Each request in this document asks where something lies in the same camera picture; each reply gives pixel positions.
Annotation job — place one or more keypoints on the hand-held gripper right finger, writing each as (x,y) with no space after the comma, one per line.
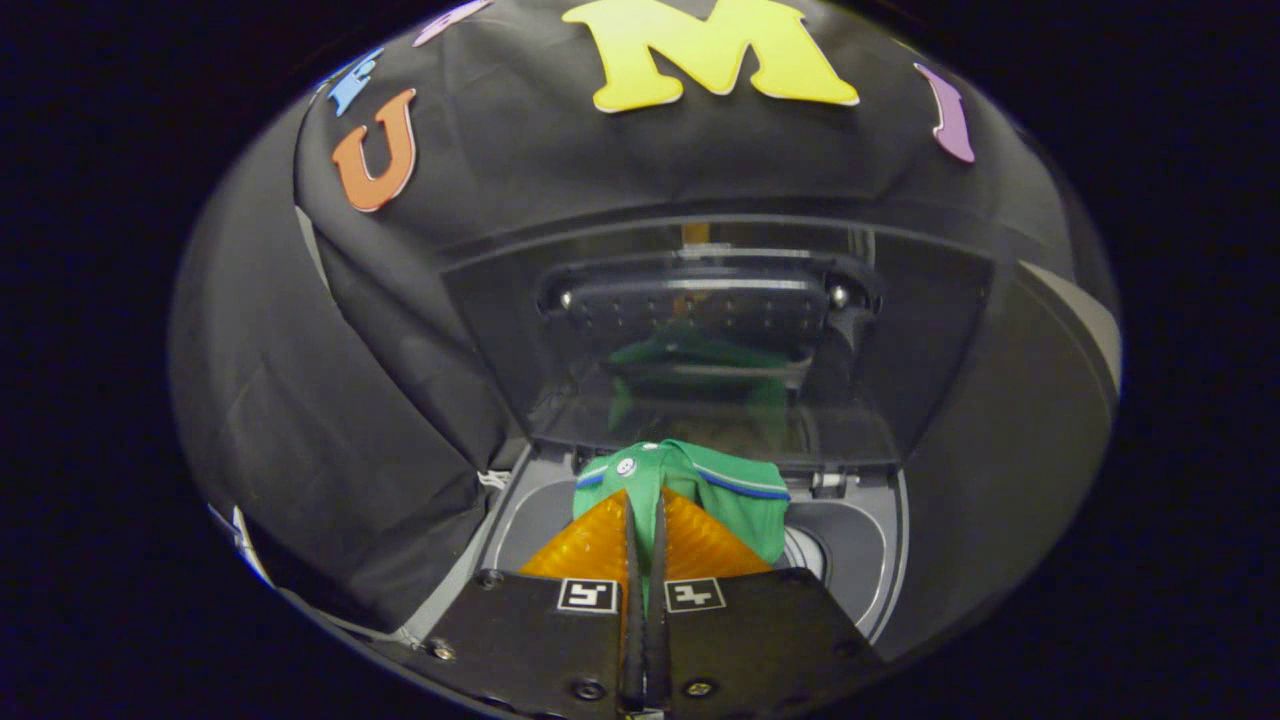
(760,640)

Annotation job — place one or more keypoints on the black backdrop cloth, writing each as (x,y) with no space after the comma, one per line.
(400,400)

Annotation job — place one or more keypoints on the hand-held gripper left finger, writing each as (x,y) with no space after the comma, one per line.
(540,650)

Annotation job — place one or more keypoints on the green polo shirt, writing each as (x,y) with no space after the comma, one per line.
(740,505)

